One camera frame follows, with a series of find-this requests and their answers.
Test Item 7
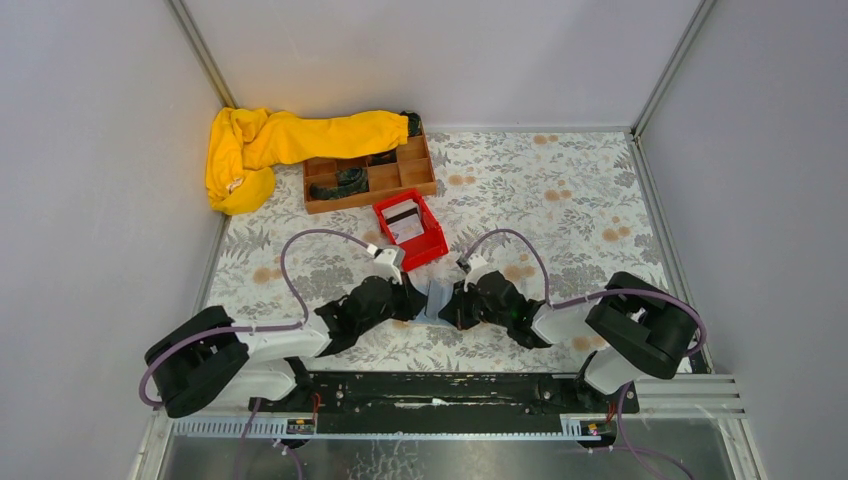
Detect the beige card holder wallet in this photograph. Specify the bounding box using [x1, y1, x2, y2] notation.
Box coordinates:
[412, 280, 453, 327]

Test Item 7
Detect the red plastic bin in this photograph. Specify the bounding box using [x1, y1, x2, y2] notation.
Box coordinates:
[372, 190, 448, 272]

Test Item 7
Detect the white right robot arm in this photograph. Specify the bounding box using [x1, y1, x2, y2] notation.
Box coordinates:
[437, 270, 703, 395]

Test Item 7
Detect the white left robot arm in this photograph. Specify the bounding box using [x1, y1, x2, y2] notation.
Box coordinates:
[139, 275, 427, 418]

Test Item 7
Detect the wooden compartment tray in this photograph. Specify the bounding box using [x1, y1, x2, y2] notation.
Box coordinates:
[303, 131, 438, 214]

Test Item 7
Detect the yellow cloth garment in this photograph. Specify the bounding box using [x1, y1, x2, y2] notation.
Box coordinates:
[205, 108, 421, 216]

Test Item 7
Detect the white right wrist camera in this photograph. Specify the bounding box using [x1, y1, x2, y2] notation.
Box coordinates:
[457, 254, 493, 291]

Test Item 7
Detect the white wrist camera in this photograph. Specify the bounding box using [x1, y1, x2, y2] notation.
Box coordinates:
[457, 254, 493, 291]
[366, 244, 405, 284]

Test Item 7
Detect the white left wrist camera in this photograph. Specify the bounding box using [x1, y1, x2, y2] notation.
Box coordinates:
[366, 244, 405, 284]

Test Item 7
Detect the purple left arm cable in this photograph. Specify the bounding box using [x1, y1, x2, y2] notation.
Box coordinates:
[137, 228, 386, 480]

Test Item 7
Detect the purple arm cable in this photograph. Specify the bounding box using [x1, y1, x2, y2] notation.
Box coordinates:
[137, 228, 386, 480]
[455, 228, 709, 480]

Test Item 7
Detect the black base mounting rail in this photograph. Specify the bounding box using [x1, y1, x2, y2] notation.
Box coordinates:
[248, 371, 640, 435]

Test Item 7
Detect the dark strap in tray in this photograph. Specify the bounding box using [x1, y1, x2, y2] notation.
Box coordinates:
[308, 165, 371, 202]

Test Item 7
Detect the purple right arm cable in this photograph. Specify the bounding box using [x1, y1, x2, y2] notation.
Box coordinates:
[455, 228, 709, 480]

